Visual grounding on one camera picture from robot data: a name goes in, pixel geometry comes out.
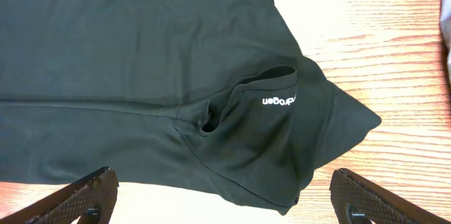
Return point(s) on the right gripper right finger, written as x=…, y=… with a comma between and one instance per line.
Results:
x=358, y=200

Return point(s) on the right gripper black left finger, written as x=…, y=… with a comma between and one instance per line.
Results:
x=90, y=199

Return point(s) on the grey garment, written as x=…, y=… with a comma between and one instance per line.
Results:
x=444, y=24

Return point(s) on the black t-shirt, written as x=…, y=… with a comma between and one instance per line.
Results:
x=208, y=95

